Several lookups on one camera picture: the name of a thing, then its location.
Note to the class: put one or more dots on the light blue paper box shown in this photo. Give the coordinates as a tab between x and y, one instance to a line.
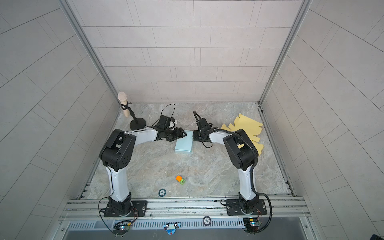
185	144

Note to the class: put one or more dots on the black microphone stand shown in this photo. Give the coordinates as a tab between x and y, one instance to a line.
136	123

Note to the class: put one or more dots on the green circuit board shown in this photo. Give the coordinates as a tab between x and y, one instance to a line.
251	225
121	228

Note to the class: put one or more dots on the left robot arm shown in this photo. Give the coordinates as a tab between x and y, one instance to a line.
117	153

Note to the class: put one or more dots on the left green circuit board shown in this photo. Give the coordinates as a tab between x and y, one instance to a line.
121	228

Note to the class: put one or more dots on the orange green toy block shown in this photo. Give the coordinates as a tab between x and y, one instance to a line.
180	180

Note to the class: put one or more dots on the beige microphone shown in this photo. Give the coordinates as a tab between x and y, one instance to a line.
123	98

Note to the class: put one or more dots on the right green circuit board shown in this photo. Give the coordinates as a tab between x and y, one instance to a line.
251	225

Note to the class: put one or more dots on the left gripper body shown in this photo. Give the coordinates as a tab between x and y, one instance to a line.
172	135

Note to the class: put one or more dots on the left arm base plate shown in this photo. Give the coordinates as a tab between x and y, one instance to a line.
125	209

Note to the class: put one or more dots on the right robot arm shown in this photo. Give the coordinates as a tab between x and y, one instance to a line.
242	153

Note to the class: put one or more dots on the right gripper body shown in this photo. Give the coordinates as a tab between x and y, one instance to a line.
199	136

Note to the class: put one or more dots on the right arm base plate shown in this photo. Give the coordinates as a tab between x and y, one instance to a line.
236	207

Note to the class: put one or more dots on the yellow paper box stack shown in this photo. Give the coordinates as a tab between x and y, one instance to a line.
252	128

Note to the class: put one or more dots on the round black white disc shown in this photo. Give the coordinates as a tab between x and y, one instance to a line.
207	221

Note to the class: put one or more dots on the blue sticker marker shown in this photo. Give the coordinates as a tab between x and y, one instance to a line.
171	228

